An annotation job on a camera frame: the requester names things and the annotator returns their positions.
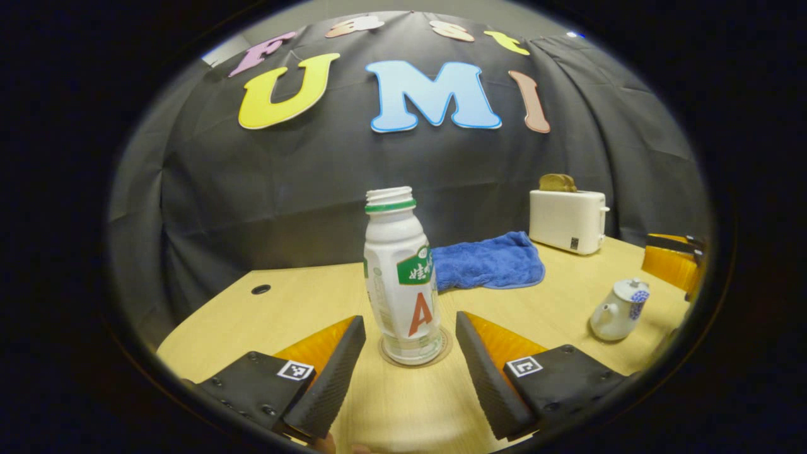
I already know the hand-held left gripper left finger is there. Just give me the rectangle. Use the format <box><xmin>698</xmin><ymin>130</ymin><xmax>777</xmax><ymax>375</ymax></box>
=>
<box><xmin>194</xmin><ymin>315</ymin><xmax>368</xmax><ymax>441</ymax></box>

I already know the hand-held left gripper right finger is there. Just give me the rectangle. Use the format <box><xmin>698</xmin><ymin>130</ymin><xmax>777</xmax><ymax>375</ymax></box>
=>
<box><xmin>455</xmin><ymin>310</ymin><xmax>631</xmax><ymax>442</ymax></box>

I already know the round wooden coaster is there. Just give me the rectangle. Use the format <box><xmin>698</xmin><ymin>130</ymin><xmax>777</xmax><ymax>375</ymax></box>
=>
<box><xmin>378</xmin><ymin>327</ymin><xmax>453</xmax><ymax>370</ymax></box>

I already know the white blue teacup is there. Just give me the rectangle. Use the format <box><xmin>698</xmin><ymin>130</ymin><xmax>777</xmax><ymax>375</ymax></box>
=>
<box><xmin>589</xmin><ymin>278</ymin><xmax>651</xmax><ymax>342</ymax></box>

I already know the white plastic water bottle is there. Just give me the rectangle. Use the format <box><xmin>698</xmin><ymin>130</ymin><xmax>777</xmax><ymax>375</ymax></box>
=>
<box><xmin>364</xmin><ymin>186</ymin><xmax>444</xmax><ymax>366</ymax></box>

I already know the white toaster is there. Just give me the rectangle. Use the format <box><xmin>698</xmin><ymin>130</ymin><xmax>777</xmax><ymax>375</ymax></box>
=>
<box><xmin>528</xmin><ymin>189</ymin><xmax>611</xmax><ymax>256</ymax></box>

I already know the blue towel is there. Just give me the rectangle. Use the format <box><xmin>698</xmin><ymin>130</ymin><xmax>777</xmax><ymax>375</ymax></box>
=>
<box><xmin>432</xmin><ymin>231</ymin><xmax>546</xmax><ymax>293</ymax></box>

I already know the brown bread slice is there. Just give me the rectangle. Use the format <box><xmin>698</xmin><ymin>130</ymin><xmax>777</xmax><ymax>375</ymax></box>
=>
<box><xmin>539</xmin><ymin>173</ymin><xmax>578</xmax><ymax>193</ymax></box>

